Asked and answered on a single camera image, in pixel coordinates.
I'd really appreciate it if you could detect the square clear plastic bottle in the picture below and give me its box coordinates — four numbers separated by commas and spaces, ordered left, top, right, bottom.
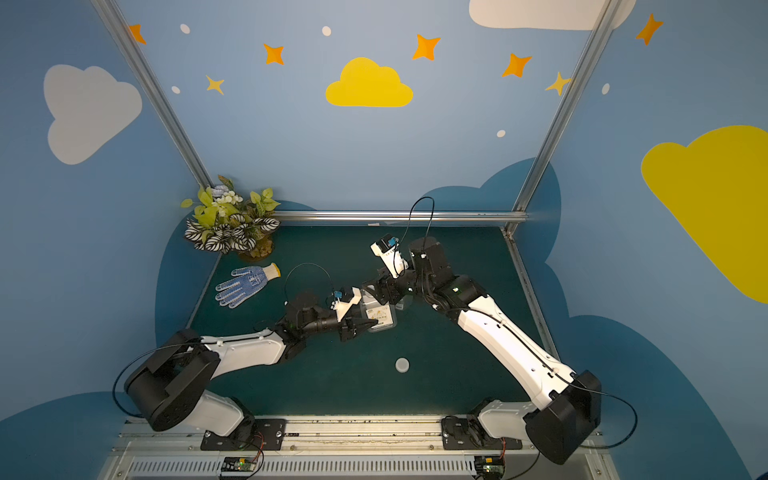
360, 285, 396, 332

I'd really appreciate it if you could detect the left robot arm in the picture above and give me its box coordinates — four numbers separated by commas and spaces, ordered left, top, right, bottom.
124, 288, 379, 448

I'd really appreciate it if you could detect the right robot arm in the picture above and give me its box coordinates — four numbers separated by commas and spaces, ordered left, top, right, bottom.
370, 235, 603, 465

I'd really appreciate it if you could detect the round clear plastic bottle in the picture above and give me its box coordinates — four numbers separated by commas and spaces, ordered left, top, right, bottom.
395, 295, 414, 311

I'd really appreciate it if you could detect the white bottle cap right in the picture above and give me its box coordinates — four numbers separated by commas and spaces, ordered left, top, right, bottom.
395, 357, 410, 373

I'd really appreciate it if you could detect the blue dotted work glove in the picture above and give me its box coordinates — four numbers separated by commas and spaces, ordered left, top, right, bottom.
215, 263, 281, 309

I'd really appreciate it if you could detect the artificial potted plant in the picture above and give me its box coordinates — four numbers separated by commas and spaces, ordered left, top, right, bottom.
181, 175, 281, 261

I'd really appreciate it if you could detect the left controller board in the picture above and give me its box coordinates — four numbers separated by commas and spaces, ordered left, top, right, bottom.
219, 457, 260, 478

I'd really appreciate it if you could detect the controller board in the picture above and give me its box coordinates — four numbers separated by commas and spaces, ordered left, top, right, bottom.
219, 457, 260, 478
473, 456, 506, 480

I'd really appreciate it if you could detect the right controller board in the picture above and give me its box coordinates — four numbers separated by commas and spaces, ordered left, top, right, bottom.
473, 456, 506, 480

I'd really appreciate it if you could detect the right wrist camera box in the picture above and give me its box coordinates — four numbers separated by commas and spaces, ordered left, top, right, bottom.
371, 234, 409, 279

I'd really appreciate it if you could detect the aluminium front rail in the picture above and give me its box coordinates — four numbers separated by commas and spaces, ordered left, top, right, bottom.
99, 415, 619, 479

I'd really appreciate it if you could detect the aluminium back frame bar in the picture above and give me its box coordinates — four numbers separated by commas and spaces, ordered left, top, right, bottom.
275, 210, 528, 226

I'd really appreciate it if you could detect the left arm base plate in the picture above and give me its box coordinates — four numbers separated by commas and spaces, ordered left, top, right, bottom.
200, 417, 287, 451

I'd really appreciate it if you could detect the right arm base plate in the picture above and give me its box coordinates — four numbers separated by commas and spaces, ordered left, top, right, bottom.
440, 415, 523, 451

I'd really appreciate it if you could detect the right aluminium frame post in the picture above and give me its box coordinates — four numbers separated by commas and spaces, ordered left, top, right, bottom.
504, 0, 624, 240

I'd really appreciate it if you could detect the aluminium frame post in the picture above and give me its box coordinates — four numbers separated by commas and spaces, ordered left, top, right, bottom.
504, 0, 624, 240
91, 0, 213, 187

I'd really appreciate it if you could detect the left aluminium frame post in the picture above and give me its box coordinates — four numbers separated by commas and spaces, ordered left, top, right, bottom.
91, 0, 213, 187

